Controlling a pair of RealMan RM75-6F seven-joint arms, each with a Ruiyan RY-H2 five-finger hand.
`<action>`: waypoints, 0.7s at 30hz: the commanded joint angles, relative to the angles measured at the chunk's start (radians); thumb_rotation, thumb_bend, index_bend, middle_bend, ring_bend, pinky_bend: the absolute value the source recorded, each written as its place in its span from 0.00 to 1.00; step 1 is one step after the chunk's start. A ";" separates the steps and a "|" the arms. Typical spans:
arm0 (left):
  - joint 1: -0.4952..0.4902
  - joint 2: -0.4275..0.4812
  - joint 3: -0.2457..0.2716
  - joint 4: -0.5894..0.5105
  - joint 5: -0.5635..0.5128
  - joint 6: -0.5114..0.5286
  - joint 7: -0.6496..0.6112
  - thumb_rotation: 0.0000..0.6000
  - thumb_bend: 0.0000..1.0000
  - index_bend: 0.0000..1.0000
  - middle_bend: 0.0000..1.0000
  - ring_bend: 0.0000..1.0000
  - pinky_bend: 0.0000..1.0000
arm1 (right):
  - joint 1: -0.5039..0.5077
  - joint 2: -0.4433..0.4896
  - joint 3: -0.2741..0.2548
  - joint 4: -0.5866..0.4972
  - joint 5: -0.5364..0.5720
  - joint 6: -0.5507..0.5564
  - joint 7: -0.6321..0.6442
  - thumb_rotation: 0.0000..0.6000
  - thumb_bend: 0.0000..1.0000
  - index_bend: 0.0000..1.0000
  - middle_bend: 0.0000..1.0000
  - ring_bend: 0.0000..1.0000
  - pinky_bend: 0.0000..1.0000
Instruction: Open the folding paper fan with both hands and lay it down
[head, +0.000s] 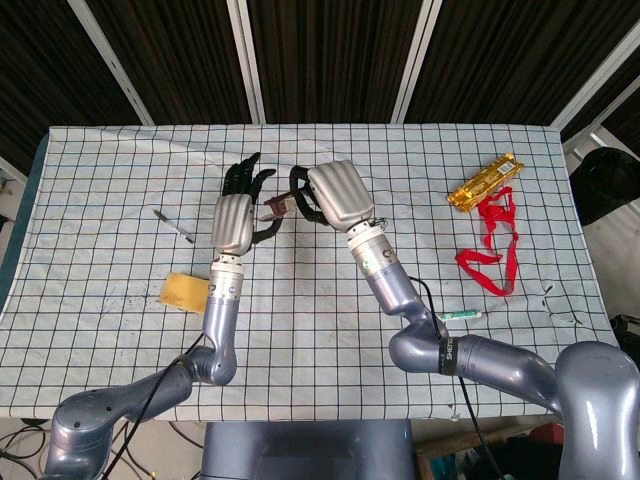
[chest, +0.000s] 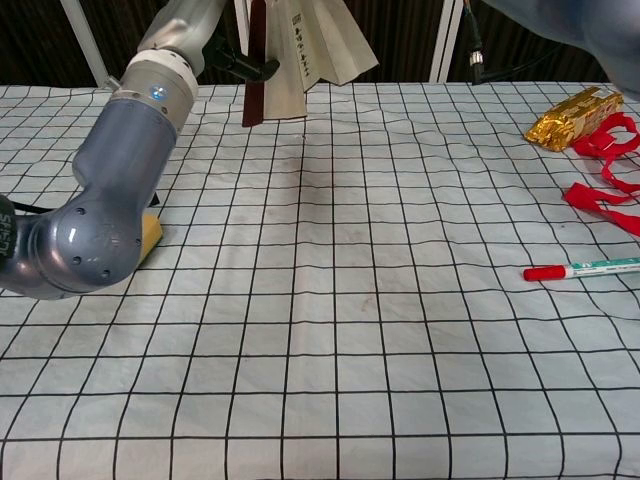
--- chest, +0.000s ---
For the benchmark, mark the ink-painted paper folding fan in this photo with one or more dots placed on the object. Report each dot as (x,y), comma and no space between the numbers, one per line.
(320,50)

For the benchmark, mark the red ribbon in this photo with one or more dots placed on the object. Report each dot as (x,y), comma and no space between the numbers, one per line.
(582,192)

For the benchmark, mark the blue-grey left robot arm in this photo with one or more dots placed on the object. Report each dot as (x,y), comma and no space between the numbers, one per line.
(115,165)

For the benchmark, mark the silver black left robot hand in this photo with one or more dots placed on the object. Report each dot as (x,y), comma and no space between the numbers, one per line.
(185,30)

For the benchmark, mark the gold foil package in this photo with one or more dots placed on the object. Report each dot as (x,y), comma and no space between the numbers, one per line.
(575,117)

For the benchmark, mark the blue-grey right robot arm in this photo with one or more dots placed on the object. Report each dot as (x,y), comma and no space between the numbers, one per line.
(575,20)

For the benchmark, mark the white black-grid tablecloth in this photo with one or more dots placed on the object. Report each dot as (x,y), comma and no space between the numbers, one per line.
(350,300)

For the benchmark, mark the white metal frame post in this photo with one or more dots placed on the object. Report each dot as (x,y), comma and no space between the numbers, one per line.
(85,45)
(445,45)
(242,25)

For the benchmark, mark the red-capped white marker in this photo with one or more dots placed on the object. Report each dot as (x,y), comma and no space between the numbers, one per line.
(550,272)

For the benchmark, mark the yellow sponge block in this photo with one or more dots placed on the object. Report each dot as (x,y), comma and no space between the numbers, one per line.
(152,235)

